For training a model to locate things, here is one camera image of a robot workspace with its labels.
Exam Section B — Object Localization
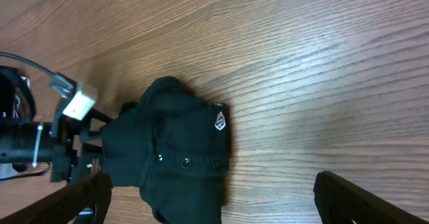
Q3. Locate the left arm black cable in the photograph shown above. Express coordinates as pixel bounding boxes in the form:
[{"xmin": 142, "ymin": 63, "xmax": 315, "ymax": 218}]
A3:
[{"xmin": 0, "ymin": 51, "xmax": 75, "ymax": 99}]

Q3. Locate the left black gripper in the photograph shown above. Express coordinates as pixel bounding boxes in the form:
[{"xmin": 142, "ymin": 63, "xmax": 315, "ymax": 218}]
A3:
[{"xmin": 50, "ymin": 98, "xmax": 112, "ymax": 184}]

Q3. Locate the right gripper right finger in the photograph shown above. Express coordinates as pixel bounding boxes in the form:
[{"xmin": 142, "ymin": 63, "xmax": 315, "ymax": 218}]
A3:
[{"xmin": 313, "ymin": 171, "xmax": 428, "ymax": 224}]

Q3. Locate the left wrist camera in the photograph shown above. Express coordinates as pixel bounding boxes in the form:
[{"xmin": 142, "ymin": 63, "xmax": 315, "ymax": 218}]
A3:
[{"xmin": 62, "ymin": 82, "xmax": 98, "ymax": 121}]

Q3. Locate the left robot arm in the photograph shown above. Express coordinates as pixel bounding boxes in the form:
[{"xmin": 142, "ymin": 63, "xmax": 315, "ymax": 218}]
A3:
[{"xmin": 1, "ymin": 67, "xmax": 112, "ymax": 183}]

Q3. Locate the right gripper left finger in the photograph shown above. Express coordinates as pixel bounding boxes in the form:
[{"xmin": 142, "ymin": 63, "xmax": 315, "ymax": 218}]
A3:
[{"xmin": 1, "ymin": 172, "xmax": 113, "ymax": 224}]

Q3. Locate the black t-shirt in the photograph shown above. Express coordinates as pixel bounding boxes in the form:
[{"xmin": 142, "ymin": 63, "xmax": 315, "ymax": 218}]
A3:
[{"xmin": 101, "ymin": 76, "xmax": 229, "ymax": 223}]

